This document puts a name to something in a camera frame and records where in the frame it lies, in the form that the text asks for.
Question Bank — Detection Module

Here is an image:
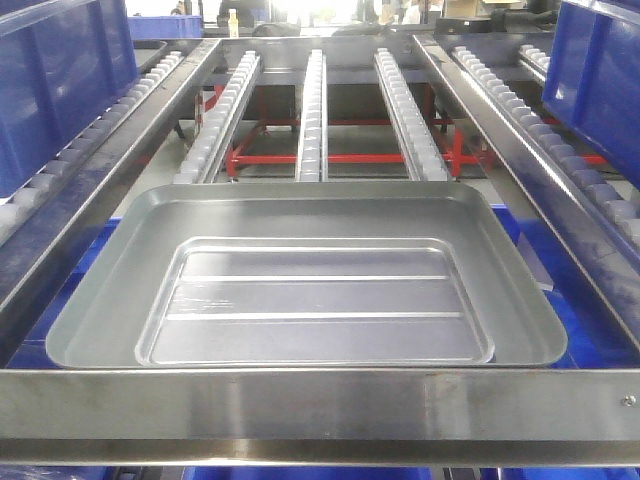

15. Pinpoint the red metal frame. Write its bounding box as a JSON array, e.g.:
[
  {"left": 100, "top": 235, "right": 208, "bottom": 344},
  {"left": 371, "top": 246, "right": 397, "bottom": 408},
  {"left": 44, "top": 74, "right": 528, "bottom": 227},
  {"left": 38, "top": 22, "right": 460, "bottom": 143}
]
[{"left": 225, "top": 84, "right": 611, "bottom": 177}]

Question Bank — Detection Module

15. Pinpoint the far left roller track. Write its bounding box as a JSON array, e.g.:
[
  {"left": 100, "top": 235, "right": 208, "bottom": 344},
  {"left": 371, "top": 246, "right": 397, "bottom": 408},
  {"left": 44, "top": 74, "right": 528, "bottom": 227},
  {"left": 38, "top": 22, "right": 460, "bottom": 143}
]
[{"left": 1, "top": 50, "right": 184, "bottom": 244}]

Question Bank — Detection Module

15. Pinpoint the silver metal tray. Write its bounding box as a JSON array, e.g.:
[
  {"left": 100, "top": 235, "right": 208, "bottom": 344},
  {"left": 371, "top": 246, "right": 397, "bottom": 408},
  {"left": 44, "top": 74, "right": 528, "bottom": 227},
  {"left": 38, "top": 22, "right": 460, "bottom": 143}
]
[{"left": 46, "top": 182, "right": 568, "bottom": 368}]

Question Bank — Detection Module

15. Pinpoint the far right roller track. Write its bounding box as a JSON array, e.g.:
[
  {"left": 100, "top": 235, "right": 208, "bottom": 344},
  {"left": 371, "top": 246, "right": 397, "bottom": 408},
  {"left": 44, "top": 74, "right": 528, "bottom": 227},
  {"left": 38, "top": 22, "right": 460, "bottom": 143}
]
[{"left": 452, "top": 46, "right": 639, "bottom": 248}]

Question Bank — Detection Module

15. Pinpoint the roller track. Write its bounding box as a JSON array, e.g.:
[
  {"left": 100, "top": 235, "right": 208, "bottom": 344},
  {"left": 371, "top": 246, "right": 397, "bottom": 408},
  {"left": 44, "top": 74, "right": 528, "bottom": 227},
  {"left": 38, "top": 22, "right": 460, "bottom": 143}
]
[
  {"left": 173, "top": 50, "right": 260, "bottom": 185},
  {"left": 374, "top": 48, "right": 450, "bottom": 181},
  {"left": 452, "top": 46, "right": 639, "bottom": 248},
  {"left": 1, "top": 50, "right": 184, "bottom": 244},
  {"left": 295, "top": 49, "right": 329, "bottom": 182}
]

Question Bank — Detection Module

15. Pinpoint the steel front shelf rail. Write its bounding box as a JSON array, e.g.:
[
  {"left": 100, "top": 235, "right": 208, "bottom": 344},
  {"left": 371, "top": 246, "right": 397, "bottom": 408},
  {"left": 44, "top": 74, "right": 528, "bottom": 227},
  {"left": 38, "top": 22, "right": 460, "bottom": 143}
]
[{"left": 1, "top": 368, "right": 639, "bottom": 467}]

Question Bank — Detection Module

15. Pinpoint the left steel divider rail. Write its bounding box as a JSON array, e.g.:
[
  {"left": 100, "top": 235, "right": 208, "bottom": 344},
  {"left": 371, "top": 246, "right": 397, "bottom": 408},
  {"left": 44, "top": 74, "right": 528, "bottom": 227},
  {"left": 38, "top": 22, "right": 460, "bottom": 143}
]
[{"left": 1, "top": 39, "right": 219, "bottom": 362}]

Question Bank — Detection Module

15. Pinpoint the right steel divider rail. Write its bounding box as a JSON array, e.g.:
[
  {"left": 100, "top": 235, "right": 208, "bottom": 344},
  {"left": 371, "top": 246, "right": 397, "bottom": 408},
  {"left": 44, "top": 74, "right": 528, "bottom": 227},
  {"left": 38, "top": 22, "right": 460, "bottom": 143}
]
[{"left": 413, "top": 35, "right": 639, "bottom": 351}]

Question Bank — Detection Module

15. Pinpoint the centre roller track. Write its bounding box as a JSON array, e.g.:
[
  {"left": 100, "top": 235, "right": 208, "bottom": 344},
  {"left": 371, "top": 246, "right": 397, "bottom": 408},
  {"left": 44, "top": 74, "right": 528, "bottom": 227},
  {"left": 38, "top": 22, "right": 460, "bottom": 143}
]
[{"left": 295, "top": 49, "right": 329, "bottom": 182}]

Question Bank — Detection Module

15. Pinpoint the blue bin right upper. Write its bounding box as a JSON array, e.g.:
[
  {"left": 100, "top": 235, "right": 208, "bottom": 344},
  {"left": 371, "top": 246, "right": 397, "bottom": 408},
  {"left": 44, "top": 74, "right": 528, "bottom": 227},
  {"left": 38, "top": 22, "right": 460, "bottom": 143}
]
[{"left": 543, "top": 1, "right": 639, "bottom": 186}]

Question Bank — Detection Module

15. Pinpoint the steel divider rail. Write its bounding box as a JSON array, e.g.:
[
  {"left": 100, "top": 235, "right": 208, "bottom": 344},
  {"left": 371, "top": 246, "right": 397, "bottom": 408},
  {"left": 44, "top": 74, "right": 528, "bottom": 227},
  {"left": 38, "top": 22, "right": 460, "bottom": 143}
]
[
  {"left": 413, "top": 35, "right": 639, "bottom": 351},
  {"left": 1, "top": 39, "right": 219, "bottom": 362}
]

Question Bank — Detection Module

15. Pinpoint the blue bin left upper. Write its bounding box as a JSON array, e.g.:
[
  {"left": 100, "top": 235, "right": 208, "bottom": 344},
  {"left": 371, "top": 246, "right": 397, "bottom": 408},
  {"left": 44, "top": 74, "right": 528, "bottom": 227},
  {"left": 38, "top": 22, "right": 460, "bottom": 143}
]
[{"left": 1, "top": 1, "right": 138, "bottom": 197}]

